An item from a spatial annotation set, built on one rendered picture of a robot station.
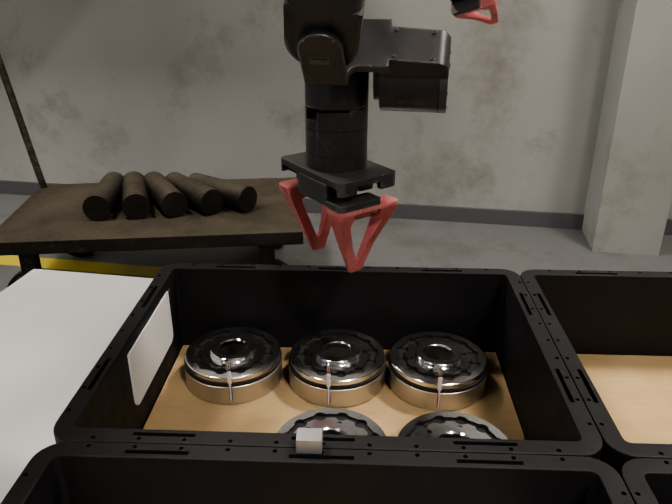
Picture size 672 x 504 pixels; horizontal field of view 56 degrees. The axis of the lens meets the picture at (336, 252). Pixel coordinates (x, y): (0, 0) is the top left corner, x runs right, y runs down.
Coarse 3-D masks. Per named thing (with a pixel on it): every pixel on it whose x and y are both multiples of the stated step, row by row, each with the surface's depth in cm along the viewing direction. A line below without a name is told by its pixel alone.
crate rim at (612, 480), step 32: (64, 448) 44; (96, 448) 44; (128, 448) 44; (160, 448) 44; (192, 448) 44; (224, 448) 44; (256, 448) 44; (288, 448) 44; (32, 480) 42; (608, 480) 42
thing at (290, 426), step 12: (324, 408) 59; (336, 408) 59; (288, 420) 58; (300, 420) 58; (312, 420) 58; (324, 420) 58; (336, 420) 58; (348, 420) 58; (360, 420) 58; (372, 420) 58; (288, 432) 56; (360, 432) 56; (372, 432) 56
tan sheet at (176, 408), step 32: (288, 352) 74; (384, 352) 74; (288, 384) 68; (384, 384) 68; (160, 416) 63; (192, 416) 63; (224, 416) 63; (256, 416) 63; (288, 416) 63; (384, 416) 63; (416, 416) 63; (480, 416) 63; (512, 416) 63
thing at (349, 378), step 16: (304, 336) 71; (320, 336) 71; (336, 336) 71; (352, 336) 71; (368, 336) 71; (304, 352) 68; (368, 352) 68; (304, 368) 65; (320, 368) 65; (336, 368) 65; (352, 368) 65; (368, 368) 65; (336, 384) 63
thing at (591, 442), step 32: (160, 288) 67; (512, 288) 67; (128, 320) 61; (544, 352) 56; (96, 384) 51; (64, 416) 48; (576, 416) 48; (352, 448) 44; (384, 448) 44; (416, 448) 44; (448, 448) 44; (480, 448) 44; (512, 448) 44; (544, 448) 44; (576, 448) 44
